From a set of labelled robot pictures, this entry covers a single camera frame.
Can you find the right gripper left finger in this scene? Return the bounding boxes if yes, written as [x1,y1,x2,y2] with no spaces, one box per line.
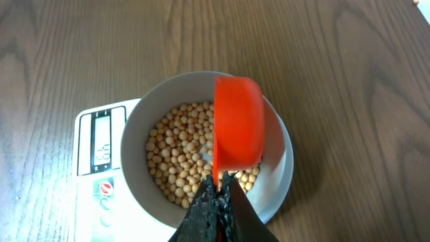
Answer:
[169,175,219,242]

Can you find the grey round bowl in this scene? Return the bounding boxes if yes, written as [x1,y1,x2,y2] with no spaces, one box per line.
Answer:
[121,71,294,233]

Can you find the soybeans in bowl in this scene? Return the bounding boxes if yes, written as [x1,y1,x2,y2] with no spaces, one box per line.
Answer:
[145,101,260,209]

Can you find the white digital kitchen scale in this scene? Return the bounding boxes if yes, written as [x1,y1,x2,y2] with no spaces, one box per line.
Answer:
[69,99,175,241]

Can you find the red plastic measuring scoop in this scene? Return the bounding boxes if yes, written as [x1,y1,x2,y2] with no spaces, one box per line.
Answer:
[212,75,267,242]

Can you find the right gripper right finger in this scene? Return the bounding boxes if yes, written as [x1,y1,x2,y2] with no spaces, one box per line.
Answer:
[220,172,279,242]

